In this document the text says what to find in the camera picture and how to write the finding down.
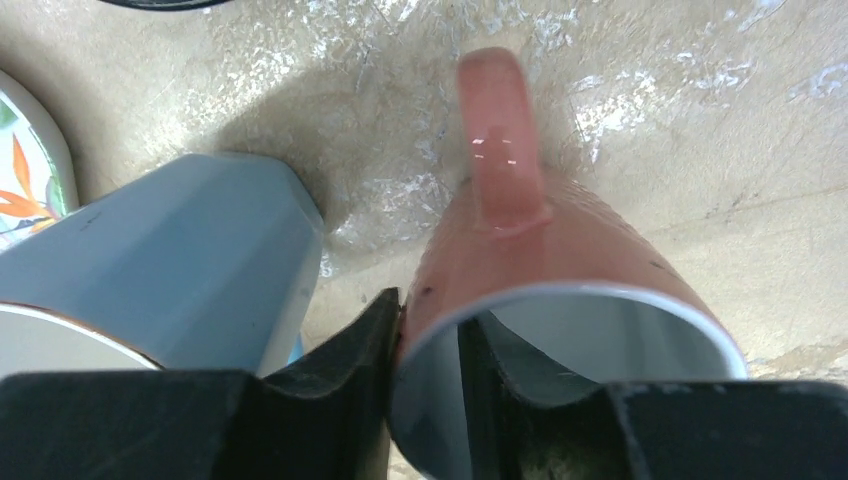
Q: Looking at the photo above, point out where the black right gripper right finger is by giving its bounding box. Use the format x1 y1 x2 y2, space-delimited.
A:
458 316 847 479

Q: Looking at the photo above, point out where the navy blue mug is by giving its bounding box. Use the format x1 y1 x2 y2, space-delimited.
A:
102 0 229 12

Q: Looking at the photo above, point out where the white leaf-print tray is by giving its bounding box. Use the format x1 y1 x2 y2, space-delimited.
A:
1 73 80 250

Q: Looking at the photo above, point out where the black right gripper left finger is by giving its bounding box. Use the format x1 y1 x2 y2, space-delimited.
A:
1 288 401 479

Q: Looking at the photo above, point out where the pink ceramic mug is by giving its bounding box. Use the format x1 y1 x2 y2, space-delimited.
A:
389 47 748 479

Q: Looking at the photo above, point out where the light blue ceramic mug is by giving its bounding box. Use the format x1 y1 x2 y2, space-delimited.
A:
1 153 324 375

